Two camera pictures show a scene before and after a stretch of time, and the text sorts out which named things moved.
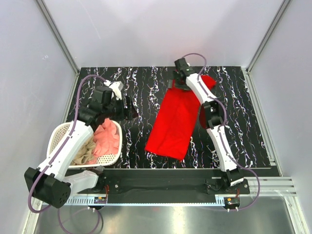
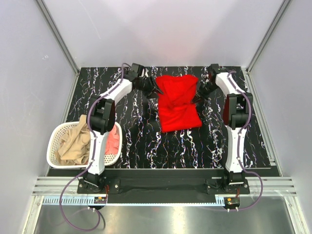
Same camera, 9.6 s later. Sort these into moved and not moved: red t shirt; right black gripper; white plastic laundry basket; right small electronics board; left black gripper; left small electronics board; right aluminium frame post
Moved: right black gripper; left black gripper; red t shirt
Not moved: right small electronics board; right aluminium frame post; left small electronics board; white plastic laundry basket
